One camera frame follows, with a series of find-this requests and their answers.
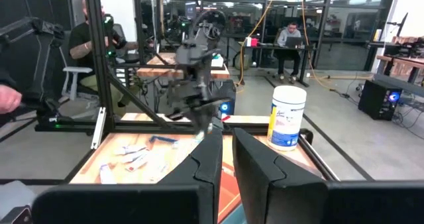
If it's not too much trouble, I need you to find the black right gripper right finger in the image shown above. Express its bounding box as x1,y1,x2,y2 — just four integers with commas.
232,127,329,224

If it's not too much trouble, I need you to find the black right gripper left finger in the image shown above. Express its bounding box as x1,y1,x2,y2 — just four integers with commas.
158,127,224,224

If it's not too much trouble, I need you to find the blue disposable razor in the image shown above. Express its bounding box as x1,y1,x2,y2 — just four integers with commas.
148,135,179,144

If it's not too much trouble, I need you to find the white tube red print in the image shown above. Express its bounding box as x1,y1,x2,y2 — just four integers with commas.
125,154,152,173

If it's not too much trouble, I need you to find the black monitor on arm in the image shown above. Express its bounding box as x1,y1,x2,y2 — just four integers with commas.
386,12,409,38

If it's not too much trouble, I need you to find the orange plastic bin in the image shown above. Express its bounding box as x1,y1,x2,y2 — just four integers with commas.
217,162,242,224

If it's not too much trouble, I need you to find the black computer tower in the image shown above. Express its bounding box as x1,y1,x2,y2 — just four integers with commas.
217,80,237,116
357,80,403,121

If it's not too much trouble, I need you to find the teal plastic bin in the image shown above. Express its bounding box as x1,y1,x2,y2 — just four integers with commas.
221,203,248,224

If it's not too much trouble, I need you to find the wooden workshop table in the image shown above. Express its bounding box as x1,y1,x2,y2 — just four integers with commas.
136,52,231,81

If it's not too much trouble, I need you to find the white disinfecting wipes canister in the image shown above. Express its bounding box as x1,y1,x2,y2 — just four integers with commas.
266,85,307,152

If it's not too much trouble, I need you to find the white tube blue print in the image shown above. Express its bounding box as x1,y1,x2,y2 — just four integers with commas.
113,144,148,156

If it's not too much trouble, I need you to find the red and white box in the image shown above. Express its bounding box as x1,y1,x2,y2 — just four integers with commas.
244,36,260,48

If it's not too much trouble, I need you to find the black office desk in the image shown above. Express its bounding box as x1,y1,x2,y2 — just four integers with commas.
238,43,314,87

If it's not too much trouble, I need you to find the silver aluminium strut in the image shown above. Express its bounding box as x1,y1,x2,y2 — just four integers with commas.
90,106,107,150

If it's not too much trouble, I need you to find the person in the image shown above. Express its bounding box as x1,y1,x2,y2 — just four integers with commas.
275,21,303,84
68,0,142,116

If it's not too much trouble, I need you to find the grey laptop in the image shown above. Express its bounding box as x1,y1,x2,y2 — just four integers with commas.
284,36,304,48

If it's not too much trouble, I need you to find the white office chair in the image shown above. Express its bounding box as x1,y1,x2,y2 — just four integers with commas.
58,44,94,102

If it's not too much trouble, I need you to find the wooden workbench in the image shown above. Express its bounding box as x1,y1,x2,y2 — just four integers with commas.
367,34,424,85

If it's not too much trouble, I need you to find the person's hand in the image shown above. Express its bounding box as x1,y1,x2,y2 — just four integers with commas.
0,84,23,115

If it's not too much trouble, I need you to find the black corner loop handle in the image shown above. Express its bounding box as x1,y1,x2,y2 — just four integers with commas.
299,128,315,146

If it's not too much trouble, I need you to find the yellow hanging cable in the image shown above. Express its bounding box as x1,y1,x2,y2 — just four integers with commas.
235,0,281,87

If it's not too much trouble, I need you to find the black aluminium frame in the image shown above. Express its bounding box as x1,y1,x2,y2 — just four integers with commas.
0,0,341,186

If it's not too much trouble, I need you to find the orange hanging cable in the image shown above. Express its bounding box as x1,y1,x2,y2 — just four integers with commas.
299,0,374,92

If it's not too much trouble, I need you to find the black floor cable bundle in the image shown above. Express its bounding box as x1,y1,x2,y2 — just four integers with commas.
392,94,424,132

